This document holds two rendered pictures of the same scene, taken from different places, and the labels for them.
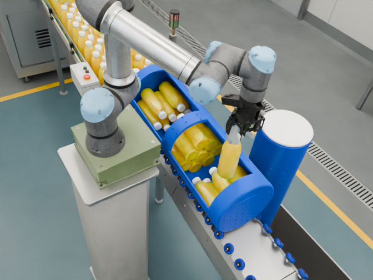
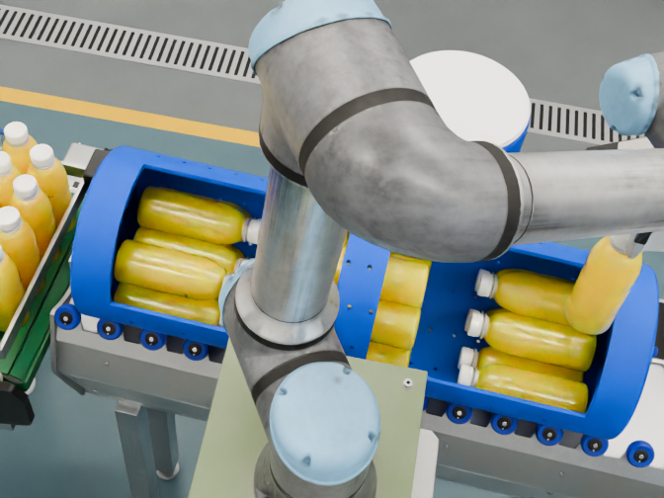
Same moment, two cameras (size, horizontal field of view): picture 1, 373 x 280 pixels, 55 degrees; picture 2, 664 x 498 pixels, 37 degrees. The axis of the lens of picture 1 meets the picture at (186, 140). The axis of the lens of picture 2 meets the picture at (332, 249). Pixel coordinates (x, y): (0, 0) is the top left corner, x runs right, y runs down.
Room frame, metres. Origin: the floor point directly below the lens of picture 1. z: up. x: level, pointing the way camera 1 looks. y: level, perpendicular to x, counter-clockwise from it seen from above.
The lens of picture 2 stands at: (0.62, 0.70, 2.43)
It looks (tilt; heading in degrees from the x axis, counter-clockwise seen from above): 54 degrees down; 311
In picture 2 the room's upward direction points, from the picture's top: 8 degrees clockwise
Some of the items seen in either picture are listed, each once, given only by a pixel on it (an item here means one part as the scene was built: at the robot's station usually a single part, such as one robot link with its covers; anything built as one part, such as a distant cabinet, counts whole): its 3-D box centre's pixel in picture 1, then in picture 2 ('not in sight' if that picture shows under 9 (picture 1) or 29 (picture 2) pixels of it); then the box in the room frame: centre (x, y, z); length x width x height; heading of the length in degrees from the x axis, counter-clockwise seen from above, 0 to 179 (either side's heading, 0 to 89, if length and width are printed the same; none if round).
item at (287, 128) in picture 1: (286, 127); (460, 100); (1.41, -0.52, 1.03); 0.28 x 0.28 x 0.01
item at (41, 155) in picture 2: not in sight; (41, 154); (1.74, 0.21, 1.09); 0.04 x 0.04 x 0.02
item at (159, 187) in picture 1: (160, 174); (161, 413); (1.55, 0.15, 0.31); 0.06 x 0.06 x 0.63; 35
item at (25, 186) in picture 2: not in sight; (25, 186); (1.70, 0.27, 1.09); 0.04 x 0.04 x 0.02
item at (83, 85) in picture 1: (85, 80); not in sight; (1.57, 0.60, 1.05); 0.20 x 0.10 x 0.10; 35
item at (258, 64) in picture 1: (258, 68); not in sight; (0.86, -0.18, 1.73); 0.09 x 0.08 x 0.11; 70
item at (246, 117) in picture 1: (248, 112); not in sight; (0.86, -0.18, 1.57); 0.09 x 0.08 x 0.12; 35
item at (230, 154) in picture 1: (230, 156); (606, 280); (0.88, -0.16, 1.33); 0.07 x 0.07 x 0.19
